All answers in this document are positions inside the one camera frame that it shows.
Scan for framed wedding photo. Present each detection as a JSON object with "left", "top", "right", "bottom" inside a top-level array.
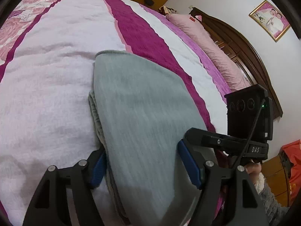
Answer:
[{"left": 249, "top": 0, "right": 291, "bottom": 42}]

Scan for grey fluffy sleeve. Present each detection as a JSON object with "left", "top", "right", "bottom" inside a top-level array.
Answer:
[{"left": 255, "top": 173, "right": 290, "bottom": 225}]

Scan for right hand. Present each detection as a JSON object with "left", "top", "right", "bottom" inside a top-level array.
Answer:
[{"left": 244, "top": 163, "right": 262, "bottom": 184}]

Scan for pink checked pillow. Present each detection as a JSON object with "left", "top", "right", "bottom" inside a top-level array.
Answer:
[{"left": 166, "top": 14, "right": 250, "bottom": 92}]

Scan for purple and white bedspread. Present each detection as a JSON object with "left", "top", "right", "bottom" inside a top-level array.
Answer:
[{"left": 1, "top": 0, "right": 234, "bottom": 225}]

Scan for red bag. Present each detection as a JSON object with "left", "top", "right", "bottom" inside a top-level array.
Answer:
[{"left": 280, "top": 139, "right": 300, "bottom": 205}]

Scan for small black speaker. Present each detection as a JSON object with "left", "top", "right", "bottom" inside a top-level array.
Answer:
[{"left": 144, "top": 0, "right": 154, "bottom": 6}]

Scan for wooden side cabinet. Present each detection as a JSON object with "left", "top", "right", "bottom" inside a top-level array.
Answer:
[{"left": 262, "top": 155, "right": 290, "bottom": 207}]

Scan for black camera box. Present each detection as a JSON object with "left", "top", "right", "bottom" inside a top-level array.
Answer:
[{"left": 224, "top": 84, "right": 273, "bottom": 143}]

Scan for dark wooden headboard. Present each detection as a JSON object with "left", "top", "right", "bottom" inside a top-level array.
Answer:
[{"left": 189, "top": 7, "right": 283, "bottom": 119}]

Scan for grey sweatpants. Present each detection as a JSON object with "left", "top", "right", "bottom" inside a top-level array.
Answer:
[{"left": 89, "top": 50, "right": 206, "bottom": 225}]

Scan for black cable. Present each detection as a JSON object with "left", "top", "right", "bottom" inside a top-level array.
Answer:
[{"left": 231, "top": 98, "right": 266, "bottom": 170}]

